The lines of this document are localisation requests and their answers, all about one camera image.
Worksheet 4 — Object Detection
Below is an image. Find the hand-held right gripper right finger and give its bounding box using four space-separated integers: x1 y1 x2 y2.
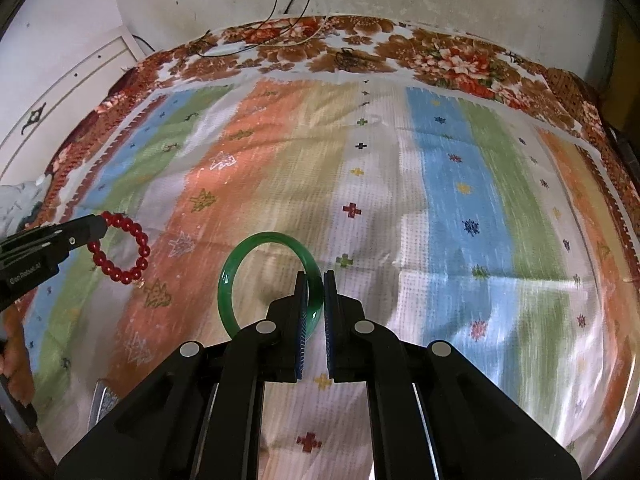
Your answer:
324 270 583 480

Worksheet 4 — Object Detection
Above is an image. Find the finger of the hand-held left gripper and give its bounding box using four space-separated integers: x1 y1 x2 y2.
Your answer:
0 246 72 282
0 214 109 254

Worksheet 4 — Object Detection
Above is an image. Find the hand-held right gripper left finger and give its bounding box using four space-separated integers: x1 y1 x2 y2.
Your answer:
55 271 308 480

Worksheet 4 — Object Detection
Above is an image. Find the red bead bracelet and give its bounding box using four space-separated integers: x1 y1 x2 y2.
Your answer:
87 211 152 283

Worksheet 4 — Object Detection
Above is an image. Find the green jade bangle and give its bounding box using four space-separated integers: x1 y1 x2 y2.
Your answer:
218 231 323 341

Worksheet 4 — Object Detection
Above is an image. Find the silver metal tin box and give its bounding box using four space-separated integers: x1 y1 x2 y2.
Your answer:
92 379 122 428

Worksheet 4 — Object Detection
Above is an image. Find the person's left hand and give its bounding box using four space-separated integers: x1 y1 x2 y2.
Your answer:
0 310 37 403

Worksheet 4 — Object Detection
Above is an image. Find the grey crumpled cloth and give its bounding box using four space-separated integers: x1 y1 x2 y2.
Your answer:
0 182 53 228

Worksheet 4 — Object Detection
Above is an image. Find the white headboard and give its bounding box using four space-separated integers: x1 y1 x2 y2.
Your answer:
0 22 146 181

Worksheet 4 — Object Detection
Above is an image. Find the striped colourful mat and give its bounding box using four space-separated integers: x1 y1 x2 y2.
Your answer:
22 77 631 480

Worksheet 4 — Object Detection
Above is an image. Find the brown floral bed sheet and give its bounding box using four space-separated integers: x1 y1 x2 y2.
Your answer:
30 14 640 281

